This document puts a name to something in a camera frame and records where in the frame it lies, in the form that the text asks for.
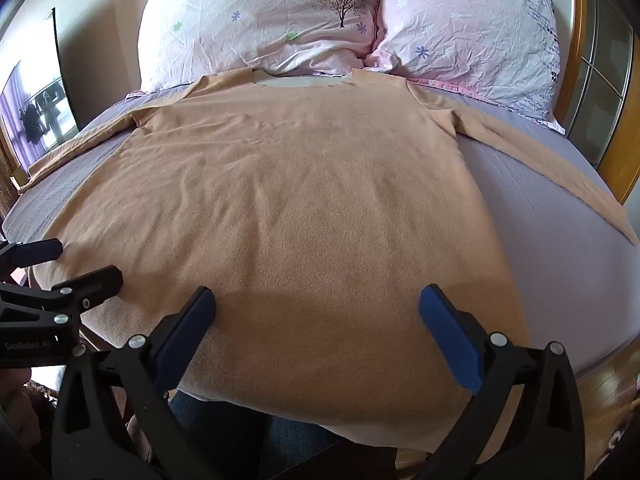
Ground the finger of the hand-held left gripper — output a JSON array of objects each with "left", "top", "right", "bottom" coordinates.
[
  {"left": 0, "top": 238, "right": 64, "bottom": 281},
  {"left": 0, "top": 265, "right": 124, "bottom": 330}
]

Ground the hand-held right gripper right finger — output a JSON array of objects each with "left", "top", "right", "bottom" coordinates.
[{"left": 419, "top": 284, "right": 586, "bottom": 480}]

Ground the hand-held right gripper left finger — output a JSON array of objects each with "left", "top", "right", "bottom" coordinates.
[{"left": 50, "top": 286, "right": 218, "bottom": 480}]

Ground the beige long-sleeve shirt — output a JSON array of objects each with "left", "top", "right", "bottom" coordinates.
[{"left": 17, "top": 67, "right": 640, "bottom": 467}]

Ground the bed with purple sheet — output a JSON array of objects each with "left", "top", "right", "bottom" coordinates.
[{"left": 0, "top": 80, "right": 622, "bottom": 377}]

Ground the window with purple curtain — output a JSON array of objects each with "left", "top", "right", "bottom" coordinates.
[{"left": 0, "top": 7, "right": 82, "bottom": 173}]

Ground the pink floral pillow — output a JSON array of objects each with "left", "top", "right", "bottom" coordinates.
[
  {"left": 137, "top": 0, "right": 384, "bottom": 94},
  {"left": 364, "top": 0, "right": 567, "bottom": 135}
]

